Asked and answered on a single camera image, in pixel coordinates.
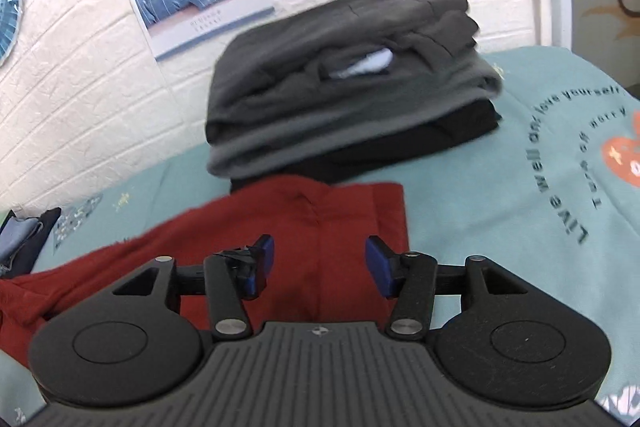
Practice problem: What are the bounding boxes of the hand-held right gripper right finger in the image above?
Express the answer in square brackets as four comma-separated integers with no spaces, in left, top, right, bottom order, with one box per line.
[365,235,531,339]

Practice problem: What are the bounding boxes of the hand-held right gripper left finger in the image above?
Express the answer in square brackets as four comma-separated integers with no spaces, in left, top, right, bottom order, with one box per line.
[107,234,276,341]

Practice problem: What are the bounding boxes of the red pants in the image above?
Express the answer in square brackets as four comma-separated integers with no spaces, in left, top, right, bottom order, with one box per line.
[0,174,411,368]

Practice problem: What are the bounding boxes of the black folded pants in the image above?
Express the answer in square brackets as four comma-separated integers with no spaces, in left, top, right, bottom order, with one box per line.
[229,99,504,196]

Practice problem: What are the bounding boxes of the light grey folded pants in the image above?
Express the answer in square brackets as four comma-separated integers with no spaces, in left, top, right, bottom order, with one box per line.
[206,57,504,180]

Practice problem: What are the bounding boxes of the dark grey folded pants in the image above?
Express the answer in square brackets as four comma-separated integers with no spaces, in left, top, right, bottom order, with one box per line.
[206,0,482,142]

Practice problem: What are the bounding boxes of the dark navy folded pants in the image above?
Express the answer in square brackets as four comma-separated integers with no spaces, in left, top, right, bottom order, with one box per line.
[0,207,62,279]

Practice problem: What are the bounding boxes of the teal printed bed sheet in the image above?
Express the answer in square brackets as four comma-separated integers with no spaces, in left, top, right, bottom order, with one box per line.
[0,44,640,427]

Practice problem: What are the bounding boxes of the light blue folded jeans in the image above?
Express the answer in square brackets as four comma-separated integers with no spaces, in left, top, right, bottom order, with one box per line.
[0,217,42,269]

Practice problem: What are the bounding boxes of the blue striped paper fan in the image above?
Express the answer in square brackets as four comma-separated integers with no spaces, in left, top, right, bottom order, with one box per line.
[0,0,27,64]

